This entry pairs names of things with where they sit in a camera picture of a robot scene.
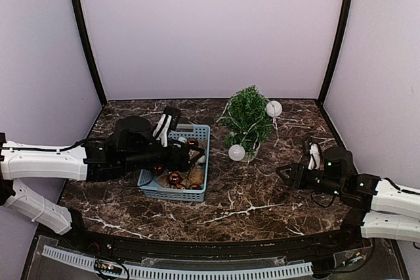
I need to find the copper shiny bauble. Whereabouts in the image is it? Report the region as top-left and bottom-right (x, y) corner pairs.
(188, 138), (199, 148)
(167, 172), (182, 186)
(153, 167), (165, 176)
(188, 184), (201, 190)

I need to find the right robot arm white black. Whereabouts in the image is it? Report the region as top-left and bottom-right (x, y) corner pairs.
(276, 144), (419, 250)

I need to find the right black frame post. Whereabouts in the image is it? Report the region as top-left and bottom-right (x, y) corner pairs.
(318, 0), (352, 104)

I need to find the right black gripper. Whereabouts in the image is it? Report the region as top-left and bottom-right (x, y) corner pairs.
(276, 162), (345, 197)

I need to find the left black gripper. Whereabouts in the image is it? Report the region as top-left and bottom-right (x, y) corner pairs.
(121, 136), (204, 172)

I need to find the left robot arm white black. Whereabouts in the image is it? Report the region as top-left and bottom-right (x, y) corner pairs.
(1, 114), (192, 251)

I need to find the black front rail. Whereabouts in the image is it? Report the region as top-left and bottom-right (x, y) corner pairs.
(60, 230), (373, 261)

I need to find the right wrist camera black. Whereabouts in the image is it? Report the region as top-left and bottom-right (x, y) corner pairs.
(304, 140), (322, 163)

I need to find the light blue plastic basket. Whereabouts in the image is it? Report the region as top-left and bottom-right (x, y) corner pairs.
(137, 124), (211, 202)

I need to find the white slotted cable duct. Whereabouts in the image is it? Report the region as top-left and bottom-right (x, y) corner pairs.
(41, 245), (314, 279)

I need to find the white woven ball light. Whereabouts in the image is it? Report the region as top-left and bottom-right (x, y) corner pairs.
(228, 144), (246, 161)
(266, 101), (282, 118)

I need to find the left black frame post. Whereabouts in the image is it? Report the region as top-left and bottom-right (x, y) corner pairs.
(71, 0), (108, 107)

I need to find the small circuit board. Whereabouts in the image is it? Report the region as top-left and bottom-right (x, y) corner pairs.
(94, 260), (123, 275)

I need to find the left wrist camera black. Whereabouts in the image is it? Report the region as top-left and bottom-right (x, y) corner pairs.
(163, 106), (181, 130)

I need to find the beige twine ball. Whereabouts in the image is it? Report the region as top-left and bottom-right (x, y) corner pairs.
(188, 168), (205, 185)

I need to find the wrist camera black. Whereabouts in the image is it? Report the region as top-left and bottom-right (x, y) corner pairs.
(304, 140), (322, 163)
(163, 106), (181, 130)

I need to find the white textured tree pot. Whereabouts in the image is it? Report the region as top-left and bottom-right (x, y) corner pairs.
(241, 143), (261, 163)

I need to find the black frame post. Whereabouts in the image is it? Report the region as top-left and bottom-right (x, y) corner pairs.
(71, 0), (108, 107)
(318, 0), (352, 104)

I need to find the clear wire light string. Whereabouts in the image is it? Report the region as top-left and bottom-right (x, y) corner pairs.
(216, 99), (283, 163)

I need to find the small green christmas tree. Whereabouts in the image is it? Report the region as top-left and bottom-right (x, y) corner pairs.
(217, 85), (272, 152)

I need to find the white cotton boll sprig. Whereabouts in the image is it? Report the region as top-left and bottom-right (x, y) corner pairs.
(196, 155), (207, 165)

